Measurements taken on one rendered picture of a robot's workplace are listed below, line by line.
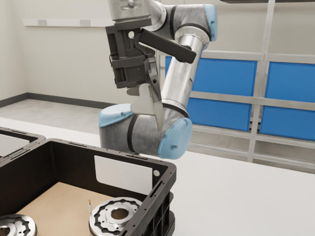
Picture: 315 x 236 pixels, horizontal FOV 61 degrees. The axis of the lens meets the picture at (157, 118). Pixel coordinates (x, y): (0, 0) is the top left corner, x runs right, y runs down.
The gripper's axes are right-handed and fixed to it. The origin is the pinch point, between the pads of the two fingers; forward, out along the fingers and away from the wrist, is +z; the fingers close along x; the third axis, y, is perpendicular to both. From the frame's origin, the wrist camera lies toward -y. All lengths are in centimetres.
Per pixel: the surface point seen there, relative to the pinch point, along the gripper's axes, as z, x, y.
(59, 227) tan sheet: 11.7, 13.2, 21.4
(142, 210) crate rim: 3.7, 23.3, 6.5
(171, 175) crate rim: 4.5, 15.6, 0.8
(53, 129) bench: 22, -65, 40
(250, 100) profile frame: 50, -128, -86
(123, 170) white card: 6.2, 7.9, 8.7
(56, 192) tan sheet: 11.3, 2.6, 23.7
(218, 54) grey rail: 15, -144, -69
